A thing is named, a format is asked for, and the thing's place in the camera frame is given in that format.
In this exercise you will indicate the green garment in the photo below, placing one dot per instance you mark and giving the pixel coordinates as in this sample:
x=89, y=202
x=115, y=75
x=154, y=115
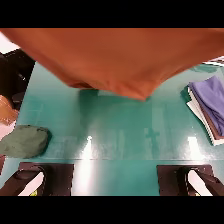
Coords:
x=24, y=141

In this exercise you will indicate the brown garment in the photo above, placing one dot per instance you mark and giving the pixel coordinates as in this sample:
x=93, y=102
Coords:
x=208, y=118

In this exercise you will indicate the white garment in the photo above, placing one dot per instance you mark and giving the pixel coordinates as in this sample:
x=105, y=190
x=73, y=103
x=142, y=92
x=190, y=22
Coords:
x=204, y=123

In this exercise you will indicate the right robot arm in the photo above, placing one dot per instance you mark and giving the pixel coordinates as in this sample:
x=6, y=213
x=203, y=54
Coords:
x=196, y=180

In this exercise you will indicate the purple garment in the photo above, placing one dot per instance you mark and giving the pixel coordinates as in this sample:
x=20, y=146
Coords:
x=210, y=96

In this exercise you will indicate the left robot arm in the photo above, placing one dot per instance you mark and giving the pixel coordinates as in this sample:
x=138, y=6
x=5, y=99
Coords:
x=23, y=181

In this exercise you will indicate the orange T-shirt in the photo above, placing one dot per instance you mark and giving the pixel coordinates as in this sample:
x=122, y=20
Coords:
x=126, y=56

